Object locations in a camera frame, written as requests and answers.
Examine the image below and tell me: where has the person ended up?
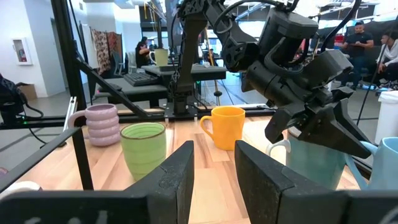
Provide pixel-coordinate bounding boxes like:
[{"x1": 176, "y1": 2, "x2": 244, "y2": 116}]
[
  {"x1": 340, "y1": 21, "x2": 375, "y2": 91},
  {"x1": 374, "y1": 30, "x2": 398, "y2": 91},
  {"x1": 135, "y1": 36, "x2": 152, "y2": 68}
]

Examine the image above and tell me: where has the white plastic bin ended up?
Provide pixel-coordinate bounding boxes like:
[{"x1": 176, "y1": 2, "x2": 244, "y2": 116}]
[{"x1": 374, "y1": 90, "x2": 398, "y2": 146}]

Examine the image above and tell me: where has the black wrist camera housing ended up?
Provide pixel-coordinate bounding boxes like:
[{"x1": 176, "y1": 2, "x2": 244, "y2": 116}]
[{"x1": 298, "y1": 49, "x2": 354, "y2": 91}]

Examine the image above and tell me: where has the black equipment on stand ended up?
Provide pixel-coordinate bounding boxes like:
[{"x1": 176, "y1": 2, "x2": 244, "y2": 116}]
[{"x1": 0, "y1": 73, "x2": 29, "y2": 125}]

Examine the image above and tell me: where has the thin black pole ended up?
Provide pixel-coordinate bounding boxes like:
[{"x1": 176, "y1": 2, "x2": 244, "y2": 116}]
[{"x1": 356, "y1": 43, "x2": 389, "y2": 126}]

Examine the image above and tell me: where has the green mug with white handle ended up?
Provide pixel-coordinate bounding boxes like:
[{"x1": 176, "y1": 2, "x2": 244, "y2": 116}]
[{"x1": 119, "y1": 122, "x2": 167, "y2": 182}]

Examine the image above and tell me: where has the black computer keyboard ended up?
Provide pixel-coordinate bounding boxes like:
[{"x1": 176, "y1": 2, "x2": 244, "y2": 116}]
[{"x1": 123, "y1": 72, "x2": 159, "y2": 87}]

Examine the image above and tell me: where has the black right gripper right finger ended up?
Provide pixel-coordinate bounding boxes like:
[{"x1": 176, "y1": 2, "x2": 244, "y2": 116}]
[{"x1": 234, "y1": 139, "x2": 398, "y2": 224}]

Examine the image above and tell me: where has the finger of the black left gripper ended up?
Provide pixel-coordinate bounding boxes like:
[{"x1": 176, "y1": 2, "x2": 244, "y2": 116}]
[
  {"x1": 298, "y1": 98, "x2": 373, "y2": 159},
  {"x1": 264, "y1": 108, "x2": 304, "y2": 144}
]

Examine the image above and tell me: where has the brown cardboard box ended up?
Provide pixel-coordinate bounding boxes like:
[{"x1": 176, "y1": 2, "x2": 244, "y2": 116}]
[{"x1": 17, "y1": 82, "x2": 38, "y2": 101}]

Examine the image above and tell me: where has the yellow ceramic mug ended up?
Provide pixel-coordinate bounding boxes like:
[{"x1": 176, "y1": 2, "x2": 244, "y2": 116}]
[{"x1": 200, "y1": 106, "x2": 246, "y2": 151}]

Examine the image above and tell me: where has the teal mug with white handle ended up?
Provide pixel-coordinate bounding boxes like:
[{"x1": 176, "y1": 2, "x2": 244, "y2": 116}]
[{"x1": 266, "y1": 126, "x2": 348, "y2": 190}]

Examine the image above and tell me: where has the thin black support strut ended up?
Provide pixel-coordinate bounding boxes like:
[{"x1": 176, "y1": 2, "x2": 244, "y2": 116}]
[{"x1": 0, "y1": 126, "x2": 95, "y2": 193}]

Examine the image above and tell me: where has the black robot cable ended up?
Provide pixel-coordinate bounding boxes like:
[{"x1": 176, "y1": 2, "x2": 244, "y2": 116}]
[
  {"x1": 213, "y1": 0, "x2": 282, "y2": 35},
  {"x1": 320, "y1": 0, "x2": 363, "y2": 54}
]

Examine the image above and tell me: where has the lilac ribbed ceramic mug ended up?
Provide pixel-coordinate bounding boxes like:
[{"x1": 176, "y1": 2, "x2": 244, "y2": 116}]
[{"x1": 67, "y1": 103, "x2": 121, "y2": 147}]

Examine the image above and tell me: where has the white metal bar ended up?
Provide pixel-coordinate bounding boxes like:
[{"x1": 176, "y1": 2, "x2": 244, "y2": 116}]
[{"x1": 63, "y1": 96, "x2": 78, "y2": 132}]

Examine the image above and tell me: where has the pale green background mug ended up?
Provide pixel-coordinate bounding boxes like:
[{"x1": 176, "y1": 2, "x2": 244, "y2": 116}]
[{"x1": 149, "y1": 48, "x2": 169, "y2": 67}]

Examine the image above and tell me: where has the white wall cabinet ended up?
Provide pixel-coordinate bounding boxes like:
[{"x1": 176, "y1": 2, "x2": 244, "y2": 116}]
[{"x1": 11, "y1": 37, "x2": 34, "y2": 66}]

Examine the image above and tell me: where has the light blue ceramic mug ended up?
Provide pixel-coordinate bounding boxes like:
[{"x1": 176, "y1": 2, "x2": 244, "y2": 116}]
[{"x1": 344, "y1": 136, "x2": 398, "y2": 191}]

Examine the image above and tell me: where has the patterned hanging cloth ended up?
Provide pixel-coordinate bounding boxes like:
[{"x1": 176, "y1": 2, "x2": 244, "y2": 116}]
[
  {"x1": 107, "y1": 31, "x2": 124, "y2": 63},
  {"x1": 90, "y1": 28, "x2": 112, "y2": 75}
]

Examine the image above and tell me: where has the dark grey desk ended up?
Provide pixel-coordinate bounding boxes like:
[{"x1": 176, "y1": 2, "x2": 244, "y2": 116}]
[
  {"x1": 141, "y1": 63, "x2": 228, "y2": 82},
  {"x1": 93, "y1": 77, "x2": 169, "y2": 108}
]

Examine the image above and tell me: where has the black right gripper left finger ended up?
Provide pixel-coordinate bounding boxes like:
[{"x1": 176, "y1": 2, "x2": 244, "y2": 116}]
[{"x1": 0, "y1": 140, "x2": 195, "y2": 224}]

